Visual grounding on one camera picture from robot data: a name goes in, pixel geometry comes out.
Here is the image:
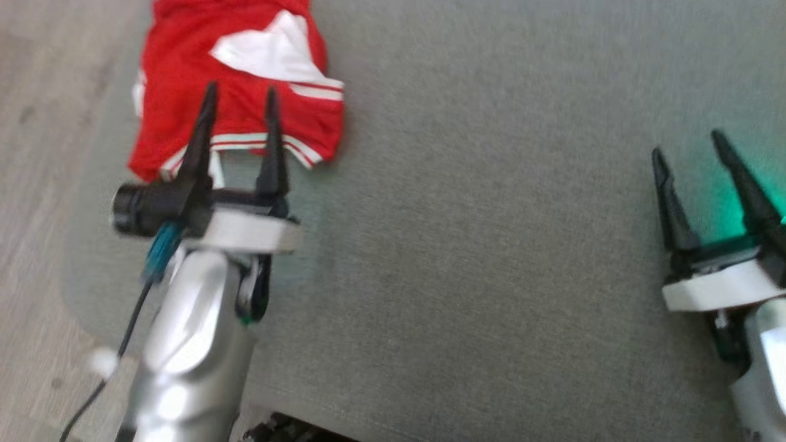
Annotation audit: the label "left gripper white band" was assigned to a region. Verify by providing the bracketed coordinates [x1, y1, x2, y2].
[176, 81, 303, 255]

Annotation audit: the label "large grey sofa seat cushion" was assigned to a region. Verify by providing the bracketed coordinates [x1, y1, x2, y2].
[60, 0, 786, 442]

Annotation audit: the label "left black cable blue plug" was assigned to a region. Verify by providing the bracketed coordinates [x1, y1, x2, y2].
[60, 221, 186, 442]

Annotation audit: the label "red and white sports shorts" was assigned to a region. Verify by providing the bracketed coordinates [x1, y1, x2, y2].
[128, 0, 346, 185]

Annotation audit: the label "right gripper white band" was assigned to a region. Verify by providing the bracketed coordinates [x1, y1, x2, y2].
[651, 128, 786, 314]

